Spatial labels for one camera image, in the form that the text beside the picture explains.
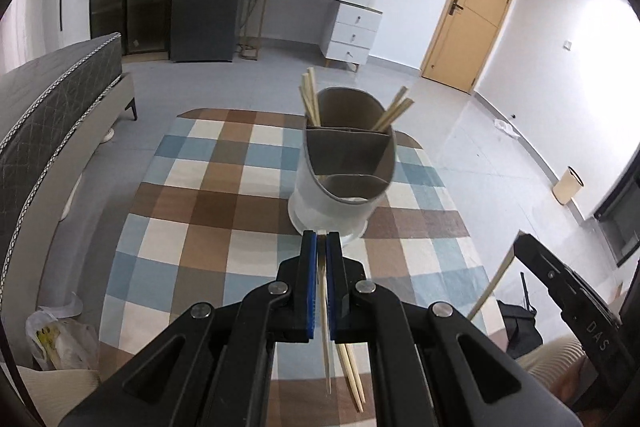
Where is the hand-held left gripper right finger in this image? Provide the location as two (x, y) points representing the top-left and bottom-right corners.
(325, 231), (583, 427)

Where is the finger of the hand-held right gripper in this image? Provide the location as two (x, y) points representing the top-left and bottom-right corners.
(514, 232), (608, 314)

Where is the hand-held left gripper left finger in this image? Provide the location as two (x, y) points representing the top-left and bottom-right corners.
(60, 230), (319, 427)

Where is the wooden chopstick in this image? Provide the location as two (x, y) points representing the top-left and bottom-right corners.
(467, 239), (518, 323)
(306, 67), (323, 128)
(372, 87), (410, 132)
(336, 343), (362, 413)
(377, 98), (416, 132)
(345, 343), (367, 405)
(300, 74), (320, 128)
(317, 231), (333, 395)

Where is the white utensil holder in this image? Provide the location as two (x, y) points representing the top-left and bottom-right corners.
(287, 88), (398, 242)

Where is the beige ribbed cloth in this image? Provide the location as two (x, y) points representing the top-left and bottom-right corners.
(515, 334), (591, 408)

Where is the black bag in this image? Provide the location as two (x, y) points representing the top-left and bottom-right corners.
(496, 272), (545, 360)

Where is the beige trash bin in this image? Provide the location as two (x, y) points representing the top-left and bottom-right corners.
(551, 166), (585, 205)

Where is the black television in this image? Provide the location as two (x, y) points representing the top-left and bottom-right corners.
(592, 157), (640, 268)

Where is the checked tablecloth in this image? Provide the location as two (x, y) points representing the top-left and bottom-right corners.
(97, 108), (501, 427)

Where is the white crumpled paper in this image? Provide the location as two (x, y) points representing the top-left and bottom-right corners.
(492, 119), (521, 138)

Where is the white plastic bag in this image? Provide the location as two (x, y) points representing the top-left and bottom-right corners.
(25, 309), (101, 373)

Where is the white dressing table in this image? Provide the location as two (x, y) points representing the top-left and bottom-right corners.
(240, 0), (383, 72)

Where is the wooden door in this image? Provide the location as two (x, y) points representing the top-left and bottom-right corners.
(420, 0), (525, 95)

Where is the beige pillow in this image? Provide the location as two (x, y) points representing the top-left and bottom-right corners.
(15, 364), (101, 427)

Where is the dark quilted mattress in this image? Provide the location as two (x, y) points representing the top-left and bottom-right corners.
(0, 33), (123, 278)

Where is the grey bed frame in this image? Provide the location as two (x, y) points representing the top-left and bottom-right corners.
(37, 73), (138, 258)

